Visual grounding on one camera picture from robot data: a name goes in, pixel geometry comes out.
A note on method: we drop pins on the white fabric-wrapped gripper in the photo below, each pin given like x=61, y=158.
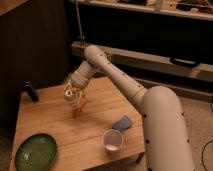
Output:
x=71, y=85

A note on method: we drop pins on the small clear bottle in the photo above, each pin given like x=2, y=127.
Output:
x=72, y=96

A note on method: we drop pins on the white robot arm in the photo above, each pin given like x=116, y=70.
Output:
x=167, y=146

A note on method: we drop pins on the orange carrot toy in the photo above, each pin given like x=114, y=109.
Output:
x=78, y=110

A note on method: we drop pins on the black table clamp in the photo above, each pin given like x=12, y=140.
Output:
x=30, y=90

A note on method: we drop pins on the white plastic cup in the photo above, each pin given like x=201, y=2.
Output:
x=112, y=140

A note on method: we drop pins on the long grey case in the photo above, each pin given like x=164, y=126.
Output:
x=157, y=63

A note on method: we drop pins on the metal vertical rod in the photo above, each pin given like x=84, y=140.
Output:
x=81, y=36

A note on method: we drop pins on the wooden shelf with clutter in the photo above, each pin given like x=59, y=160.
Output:
x=155, y=8

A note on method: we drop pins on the black case handle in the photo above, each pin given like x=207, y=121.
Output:
x=189, y=64

